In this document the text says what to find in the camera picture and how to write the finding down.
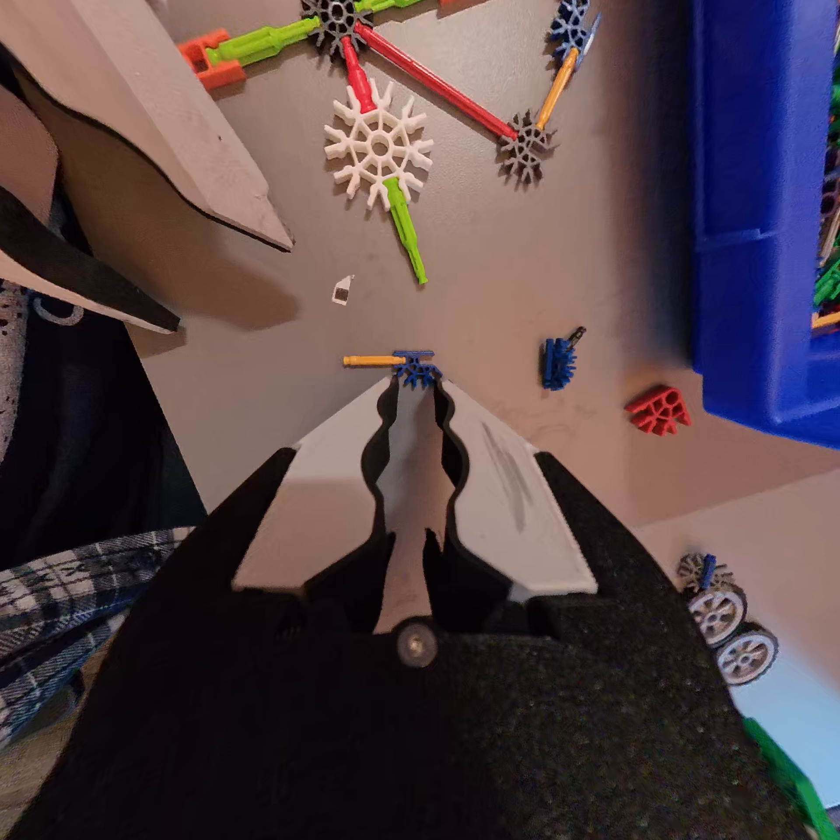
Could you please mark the blue toy connector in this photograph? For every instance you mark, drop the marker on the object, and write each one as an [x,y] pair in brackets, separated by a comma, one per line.
[415,371]

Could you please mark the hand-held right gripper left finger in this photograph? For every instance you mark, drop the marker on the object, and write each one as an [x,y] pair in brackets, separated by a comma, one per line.
[308,512]

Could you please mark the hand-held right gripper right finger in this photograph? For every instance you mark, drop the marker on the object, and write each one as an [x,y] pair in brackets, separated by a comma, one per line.
[518,518]

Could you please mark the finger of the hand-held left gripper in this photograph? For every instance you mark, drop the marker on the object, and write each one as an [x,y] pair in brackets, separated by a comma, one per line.
[144,98]
[52,262]

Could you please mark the blue connector with black rod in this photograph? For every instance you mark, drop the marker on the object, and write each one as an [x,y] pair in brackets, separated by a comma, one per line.
[558,364]

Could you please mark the long red toy rod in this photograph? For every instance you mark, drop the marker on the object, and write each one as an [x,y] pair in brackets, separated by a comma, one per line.
[436,82]

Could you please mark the colourful toy rod wheel assembly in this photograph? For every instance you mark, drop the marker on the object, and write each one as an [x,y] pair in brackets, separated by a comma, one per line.
[262,43]

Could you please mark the red toy connector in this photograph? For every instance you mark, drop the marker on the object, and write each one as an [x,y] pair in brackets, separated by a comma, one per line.
[656,410]

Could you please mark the pile of toy construction pieces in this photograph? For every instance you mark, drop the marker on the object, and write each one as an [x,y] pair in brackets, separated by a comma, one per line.
[830,289]

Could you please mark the short yellow toy rod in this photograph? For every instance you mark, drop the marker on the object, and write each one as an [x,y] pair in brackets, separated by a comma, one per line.
[371,361]

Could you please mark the green toy rod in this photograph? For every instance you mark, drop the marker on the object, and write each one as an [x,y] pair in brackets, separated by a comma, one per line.
[405,229]

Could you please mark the blue plastic bin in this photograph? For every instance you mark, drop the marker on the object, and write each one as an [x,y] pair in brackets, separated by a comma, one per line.
[754,197]

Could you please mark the toy vehicle model with wheels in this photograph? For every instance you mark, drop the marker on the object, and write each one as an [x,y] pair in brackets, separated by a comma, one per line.
[718,613]

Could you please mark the small white paper scrap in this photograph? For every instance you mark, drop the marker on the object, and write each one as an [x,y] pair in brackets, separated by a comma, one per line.
[341,292]

